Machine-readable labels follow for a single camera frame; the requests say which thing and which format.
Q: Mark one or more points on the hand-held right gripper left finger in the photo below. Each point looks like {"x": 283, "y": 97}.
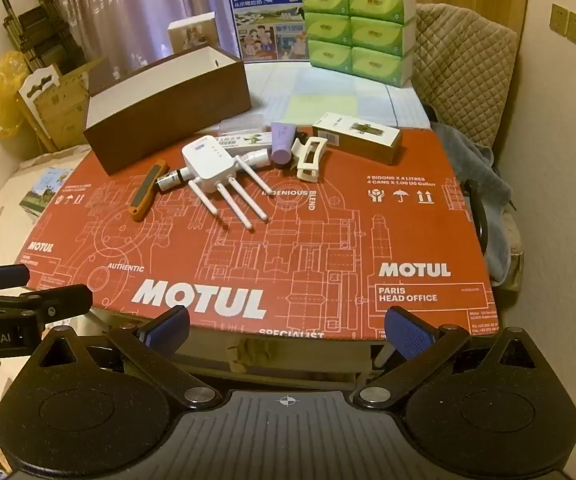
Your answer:
{"x": 168, "y": 327}

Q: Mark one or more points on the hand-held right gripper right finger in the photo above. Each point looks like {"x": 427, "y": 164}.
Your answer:
{"x": 407, "y": 332}

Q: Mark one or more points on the white router with antennas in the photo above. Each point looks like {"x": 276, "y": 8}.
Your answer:
{"x": 205, "y": 160}

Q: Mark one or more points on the white and gold carton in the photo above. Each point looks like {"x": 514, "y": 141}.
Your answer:
{"x": 367, "y": 147}

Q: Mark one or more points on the brown storage box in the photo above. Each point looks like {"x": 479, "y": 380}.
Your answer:
{"x": 168, "y": 130}

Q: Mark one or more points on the white hair claw clip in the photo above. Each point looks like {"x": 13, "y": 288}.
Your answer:
{"x": 313, "y": 141}

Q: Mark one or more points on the clear plastic case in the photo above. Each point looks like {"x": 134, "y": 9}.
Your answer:
{"x": 240, "y": 124}

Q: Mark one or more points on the printed booklet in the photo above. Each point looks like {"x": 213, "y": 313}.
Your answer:
{"x": 43, "y": 192}

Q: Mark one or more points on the red printed cardboard sheet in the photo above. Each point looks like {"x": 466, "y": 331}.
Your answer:
{"x": 318, "y": 240}

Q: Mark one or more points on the orange utility knife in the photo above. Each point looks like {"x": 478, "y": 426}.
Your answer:
{"x": 148, "y": 192}

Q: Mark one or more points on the small white bottle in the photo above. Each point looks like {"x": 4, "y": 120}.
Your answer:
{"x": 170, "y": 181}

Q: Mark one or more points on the white ointment box green print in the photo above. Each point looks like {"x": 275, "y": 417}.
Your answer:
{"x": 240, "y": 142}

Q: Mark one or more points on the purple tube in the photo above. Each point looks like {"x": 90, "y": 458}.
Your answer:
{"x": 283, "y": 145}

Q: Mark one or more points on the black folding rack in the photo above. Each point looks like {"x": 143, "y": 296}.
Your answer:
{"x": 33, "y": 30}

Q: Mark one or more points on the checked tablecloth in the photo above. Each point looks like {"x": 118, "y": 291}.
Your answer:
{"x": 328, "y": 90}

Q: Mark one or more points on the beige quilted chair cover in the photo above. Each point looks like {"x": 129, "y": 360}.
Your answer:
{"x": 467, "y": 70}

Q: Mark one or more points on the stack of green tissue packs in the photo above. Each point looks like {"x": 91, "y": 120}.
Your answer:
{"x": 357, "y": 30}

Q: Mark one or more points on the blue printed milk box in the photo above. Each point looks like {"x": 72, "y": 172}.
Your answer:
{"x": 263, "y": 25}

